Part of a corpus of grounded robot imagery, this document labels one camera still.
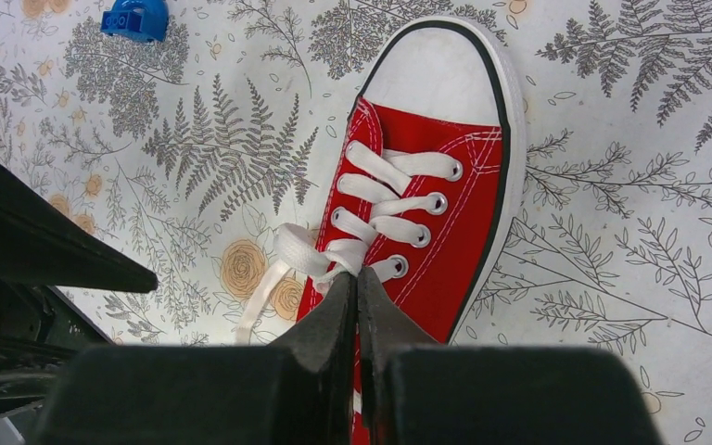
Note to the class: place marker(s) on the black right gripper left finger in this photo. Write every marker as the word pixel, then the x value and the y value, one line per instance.
pixel 314 401

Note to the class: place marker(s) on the red canvas sneaker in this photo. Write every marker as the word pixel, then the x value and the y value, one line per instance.
pixel 429 179

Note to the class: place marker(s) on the blue plastic toy piece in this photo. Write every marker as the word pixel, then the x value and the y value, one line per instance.
pixel 142 21

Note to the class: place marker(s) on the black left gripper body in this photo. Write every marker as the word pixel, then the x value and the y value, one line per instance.
pixel 40 331

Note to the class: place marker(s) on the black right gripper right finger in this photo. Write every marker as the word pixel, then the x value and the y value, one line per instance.
pixel 403 376

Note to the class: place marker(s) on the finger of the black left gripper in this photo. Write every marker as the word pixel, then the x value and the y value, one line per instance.
pixel 41 246

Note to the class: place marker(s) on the floral patterned table mat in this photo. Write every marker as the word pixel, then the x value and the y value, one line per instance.
pixel 186 155

